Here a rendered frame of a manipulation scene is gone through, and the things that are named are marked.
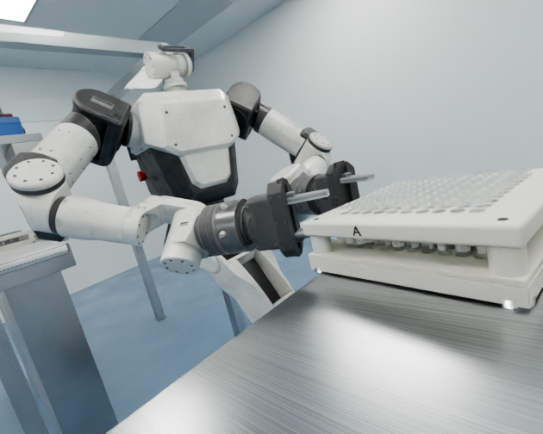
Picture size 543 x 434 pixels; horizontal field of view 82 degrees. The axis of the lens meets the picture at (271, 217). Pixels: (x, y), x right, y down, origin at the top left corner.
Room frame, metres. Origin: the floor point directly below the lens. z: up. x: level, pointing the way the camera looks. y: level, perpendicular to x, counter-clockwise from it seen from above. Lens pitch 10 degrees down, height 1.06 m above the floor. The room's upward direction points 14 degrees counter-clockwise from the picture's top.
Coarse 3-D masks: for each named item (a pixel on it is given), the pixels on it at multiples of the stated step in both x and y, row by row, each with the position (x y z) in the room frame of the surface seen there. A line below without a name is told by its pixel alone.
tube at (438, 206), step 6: (432, 204) 0.31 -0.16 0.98; (438, 204) 0.31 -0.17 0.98; (444, 204) 0.31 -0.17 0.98; (438, 210) 0.31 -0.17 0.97; (444, 210) 0.30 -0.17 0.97; (438, 246) 0.31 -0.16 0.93; (444, 246) 0.31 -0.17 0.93; (450, 246) 0.31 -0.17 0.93; (444, 252) 0.31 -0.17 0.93; (450, 252) 0.30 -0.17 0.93
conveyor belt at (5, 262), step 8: (16, 248) 1.56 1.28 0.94; (24, 248) 1.45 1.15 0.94; (32, 248) 1.36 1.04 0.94; (40, 248) 1.27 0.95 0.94; (48, 248) 1.24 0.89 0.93; (56, 248) 1.25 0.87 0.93; (64, 248) 1.27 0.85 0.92; (0, 256) 1.36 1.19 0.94; (8, 256) 1.27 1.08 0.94; (16, 256) 1.19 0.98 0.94; (24, 256) 1.18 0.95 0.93; (32, 256) 1.19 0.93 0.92; (40, 256) 1.21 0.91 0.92; (48, 256) 1.23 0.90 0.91; (56, 256) 1.25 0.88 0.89; (0, 264) 1.13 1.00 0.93; (8, 264) 1.14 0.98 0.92; (16, 264) 1.15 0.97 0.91; (24, 264) 1.17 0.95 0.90; (32, 264) 1.20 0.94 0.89; (0, 272) 1.12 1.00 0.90; (8, 272) 1.14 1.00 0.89
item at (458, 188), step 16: (480, 176) 0.39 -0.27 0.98; (496, 176) 0.36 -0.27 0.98; (384, 192) 0.44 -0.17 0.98; (400, 192) 0.42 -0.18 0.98; (416, 192) 0.39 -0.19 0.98; (432, 192) 0.36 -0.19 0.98; (448, 192) 0.35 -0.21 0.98; (464, 192) 0.34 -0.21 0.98; (480, 192) 0.32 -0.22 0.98; (400, 208) 0.36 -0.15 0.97
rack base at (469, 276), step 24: (336, 240) 0.45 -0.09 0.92; (312, 264) 0.42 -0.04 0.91; (336, 264) 0.38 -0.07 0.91; (360, 264) 0.35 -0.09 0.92; (384, 264) 0.32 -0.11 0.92; (408, 264) 0.30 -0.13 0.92; (432, 264) 0.29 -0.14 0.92; (456, 264) 0.28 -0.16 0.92; (480, 264) 0.27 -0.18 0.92; (528, 264) 0.25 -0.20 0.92; (432, 288) 0.28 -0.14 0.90; (456, 288) 0.26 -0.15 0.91; (480, 288) 0.25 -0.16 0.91; (504, 288) 0.23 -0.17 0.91; (528, 288) 0.22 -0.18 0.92
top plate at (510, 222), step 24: (528, 192) 0.30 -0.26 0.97; (336, 216) 0.40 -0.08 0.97; (360, 216) 0.37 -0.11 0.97; (384, 216) 0.34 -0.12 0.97; (408, 216) 0.32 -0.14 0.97; (432, 216) 0.30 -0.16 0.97; (456, 216) 0.28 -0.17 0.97; (480, 216) 0.26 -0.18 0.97; (504, 216) 0.25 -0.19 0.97; (528, 216) 0.24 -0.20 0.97; (408, 240) 0.30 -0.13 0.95; (432, 240) 0.28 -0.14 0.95; (456, 240) 0.26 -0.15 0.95; (480, 240) 0.24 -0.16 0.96; (504, 240) 0.23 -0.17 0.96; (528, 240) 0.23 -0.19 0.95
